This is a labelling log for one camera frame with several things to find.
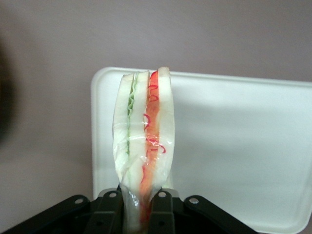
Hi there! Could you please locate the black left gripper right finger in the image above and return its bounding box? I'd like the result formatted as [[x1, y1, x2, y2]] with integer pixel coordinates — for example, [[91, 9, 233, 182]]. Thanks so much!
[[150, 191, 246, 234]]

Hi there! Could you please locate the triangle sandwich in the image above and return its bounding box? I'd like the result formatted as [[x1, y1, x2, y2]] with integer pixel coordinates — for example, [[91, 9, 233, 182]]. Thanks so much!
[[112, 66, 176, 234]]

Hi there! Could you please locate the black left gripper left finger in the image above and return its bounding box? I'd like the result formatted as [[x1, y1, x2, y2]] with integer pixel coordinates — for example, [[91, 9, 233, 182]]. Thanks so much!
[[0, 190, 125, 234]]

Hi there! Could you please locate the cream plastic tray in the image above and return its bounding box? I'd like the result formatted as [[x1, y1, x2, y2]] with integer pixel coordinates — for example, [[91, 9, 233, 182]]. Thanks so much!
[[90, 67, 312, 234]]

